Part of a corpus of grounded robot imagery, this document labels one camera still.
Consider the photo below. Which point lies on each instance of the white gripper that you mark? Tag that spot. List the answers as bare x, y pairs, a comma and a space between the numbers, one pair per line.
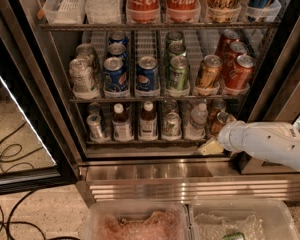
230, 137

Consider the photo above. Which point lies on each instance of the orange can bottom front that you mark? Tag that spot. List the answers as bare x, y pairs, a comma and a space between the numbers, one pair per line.
219, 122

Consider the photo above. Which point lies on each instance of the orange can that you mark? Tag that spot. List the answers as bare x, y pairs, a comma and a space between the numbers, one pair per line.
217, 105
219, 122

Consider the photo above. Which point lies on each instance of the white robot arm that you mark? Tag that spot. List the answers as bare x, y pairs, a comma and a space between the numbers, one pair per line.
276, 142

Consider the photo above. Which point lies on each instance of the orange can bottom back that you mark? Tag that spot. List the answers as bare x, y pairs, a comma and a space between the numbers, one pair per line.
217, 105

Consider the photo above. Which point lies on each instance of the green can bottom front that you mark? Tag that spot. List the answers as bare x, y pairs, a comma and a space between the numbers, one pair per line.
172, 126

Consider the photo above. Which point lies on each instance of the red coke can front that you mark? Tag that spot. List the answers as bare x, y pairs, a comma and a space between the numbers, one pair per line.
240, 73

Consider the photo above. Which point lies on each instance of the red coke can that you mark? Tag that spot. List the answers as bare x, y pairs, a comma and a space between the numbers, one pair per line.
226, 38
240, 73
231, 52

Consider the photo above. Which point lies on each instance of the orange can middle shelf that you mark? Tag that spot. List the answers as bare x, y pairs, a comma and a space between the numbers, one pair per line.
209, 71

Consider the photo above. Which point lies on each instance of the green can bottom back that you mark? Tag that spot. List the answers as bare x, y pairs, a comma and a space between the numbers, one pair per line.
170, 106

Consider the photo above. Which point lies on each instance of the green can middle front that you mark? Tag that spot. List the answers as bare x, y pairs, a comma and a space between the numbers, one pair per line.
178, 71

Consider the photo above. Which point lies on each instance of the blue pepsi can single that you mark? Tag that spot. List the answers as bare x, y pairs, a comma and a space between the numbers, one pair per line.
147, 76

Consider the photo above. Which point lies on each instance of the red coke can back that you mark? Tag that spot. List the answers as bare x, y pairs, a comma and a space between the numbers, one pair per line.
226, 38

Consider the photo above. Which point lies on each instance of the stainless steel fridge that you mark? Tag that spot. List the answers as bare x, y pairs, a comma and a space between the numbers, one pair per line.
169, 170

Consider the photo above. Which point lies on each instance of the green can in bin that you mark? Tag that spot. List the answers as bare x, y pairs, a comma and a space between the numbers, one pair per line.
234, 236

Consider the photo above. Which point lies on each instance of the green can middle back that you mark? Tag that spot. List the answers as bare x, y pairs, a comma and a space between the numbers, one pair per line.
174, 37

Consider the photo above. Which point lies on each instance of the blue pepsi can front left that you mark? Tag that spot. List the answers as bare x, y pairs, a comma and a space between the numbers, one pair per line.
115, 76

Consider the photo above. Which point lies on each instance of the blue pepsi can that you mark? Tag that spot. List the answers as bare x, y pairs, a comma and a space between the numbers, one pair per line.
117, 50
115, 76
118, 37

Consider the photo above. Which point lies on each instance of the silver can bottom front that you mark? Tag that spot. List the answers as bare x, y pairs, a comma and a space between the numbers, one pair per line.
96, 126

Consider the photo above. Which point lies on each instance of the silver can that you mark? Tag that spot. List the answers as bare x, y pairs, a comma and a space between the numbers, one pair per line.
96, 126
94, 108

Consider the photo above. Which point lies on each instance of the silver can bottom back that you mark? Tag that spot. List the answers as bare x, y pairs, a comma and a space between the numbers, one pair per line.
94, 108

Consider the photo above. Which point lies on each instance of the blue pepsi can middle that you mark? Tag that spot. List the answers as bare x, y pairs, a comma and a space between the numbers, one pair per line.
117, 50

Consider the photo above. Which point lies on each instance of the blue can top shelf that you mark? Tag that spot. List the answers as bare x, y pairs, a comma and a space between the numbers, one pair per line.
257, 9

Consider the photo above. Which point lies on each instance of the gold can top shelf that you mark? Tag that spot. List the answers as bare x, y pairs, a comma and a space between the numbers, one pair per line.
222, 10

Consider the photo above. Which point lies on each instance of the blue pepsi can back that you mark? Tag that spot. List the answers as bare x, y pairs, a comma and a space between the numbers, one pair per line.
118, 37

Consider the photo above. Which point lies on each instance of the white can middle front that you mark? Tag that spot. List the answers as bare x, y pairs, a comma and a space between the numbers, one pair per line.
84, 84

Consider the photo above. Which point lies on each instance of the white can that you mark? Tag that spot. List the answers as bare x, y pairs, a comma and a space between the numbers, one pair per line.
87, 51
84, 84

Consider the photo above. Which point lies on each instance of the white can middle back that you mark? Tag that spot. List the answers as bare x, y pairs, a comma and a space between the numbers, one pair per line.
87, 51

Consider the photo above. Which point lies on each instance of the white bottle top shelf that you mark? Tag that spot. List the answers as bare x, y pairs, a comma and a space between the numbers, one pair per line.
103, 11

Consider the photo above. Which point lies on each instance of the fridge glass door left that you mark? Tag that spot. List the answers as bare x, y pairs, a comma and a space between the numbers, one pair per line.
32, 152

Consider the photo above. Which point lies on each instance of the clear water bottle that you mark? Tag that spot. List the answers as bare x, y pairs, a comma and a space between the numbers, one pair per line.
195, 128

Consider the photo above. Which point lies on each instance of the brown tea bottle right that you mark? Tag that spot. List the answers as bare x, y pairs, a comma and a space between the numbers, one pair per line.
148, 122

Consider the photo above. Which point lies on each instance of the brown tea bottle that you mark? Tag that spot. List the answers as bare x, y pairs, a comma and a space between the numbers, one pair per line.
148, 122
122, 124

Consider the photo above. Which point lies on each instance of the clear plastic bin right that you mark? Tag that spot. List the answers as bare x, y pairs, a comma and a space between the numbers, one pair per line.
257, 219

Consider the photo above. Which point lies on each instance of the clear plastic bin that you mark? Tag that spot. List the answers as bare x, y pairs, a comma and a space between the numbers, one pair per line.
137, 220
257, 219

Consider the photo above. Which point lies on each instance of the brown tea bottle left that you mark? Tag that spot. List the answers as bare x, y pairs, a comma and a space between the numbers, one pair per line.
122, 124

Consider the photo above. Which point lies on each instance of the coca cola bottle right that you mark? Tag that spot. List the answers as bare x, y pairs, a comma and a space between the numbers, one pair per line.
182, 11

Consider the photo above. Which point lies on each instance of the coca cola bottle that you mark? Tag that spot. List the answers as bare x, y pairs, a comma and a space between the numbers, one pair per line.
182, 11
143, 11

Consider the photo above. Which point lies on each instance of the clear plastic bin left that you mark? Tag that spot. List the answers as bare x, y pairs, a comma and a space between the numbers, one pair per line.
137, 220

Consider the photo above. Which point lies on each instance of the coca cola bottle left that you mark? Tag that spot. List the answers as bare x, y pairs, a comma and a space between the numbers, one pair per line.
143, 11

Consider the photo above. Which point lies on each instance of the empty clear tray top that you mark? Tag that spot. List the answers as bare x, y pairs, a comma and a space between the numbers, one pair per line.
64, 11

